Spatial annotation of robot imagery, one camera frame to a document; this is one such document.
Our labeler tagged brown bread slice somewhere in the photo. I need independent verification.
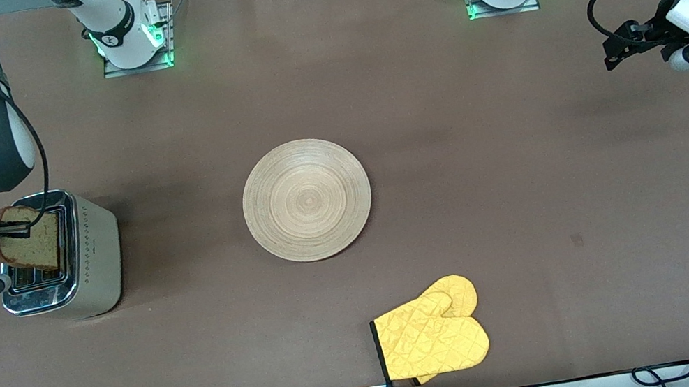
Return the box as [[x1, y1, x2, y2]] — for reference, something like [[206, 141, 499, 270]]
[[0, 198, 70, 281]]

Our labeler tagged looped black floor cable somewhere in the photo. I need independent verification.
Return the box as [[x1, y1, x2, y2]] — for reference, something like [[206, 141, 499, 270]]
[[631, 358, 689, 387]]

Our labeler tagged silver two-slot toaster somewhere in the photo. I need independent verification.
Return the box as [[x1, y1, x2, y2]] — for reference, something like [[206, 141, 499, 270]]
[[0, 180, 134, 333]]

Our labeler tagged yellow quilted oven mitt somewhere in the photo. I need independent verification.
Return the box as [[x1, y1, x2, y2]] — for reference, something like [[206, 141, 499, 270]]
[[396, 271, 491, 387], [366, 283, 494, 387]]

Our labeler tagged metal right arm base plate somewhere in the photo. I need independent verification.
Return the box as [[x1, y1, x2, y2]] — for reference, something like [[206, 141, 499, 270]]
[[94, 0, 183, 80]]

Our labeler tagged round wooden plate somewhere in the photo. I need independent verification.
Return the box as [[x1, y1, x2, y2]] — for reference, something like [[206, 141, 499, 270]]
[[232, 129, 383, 272]]

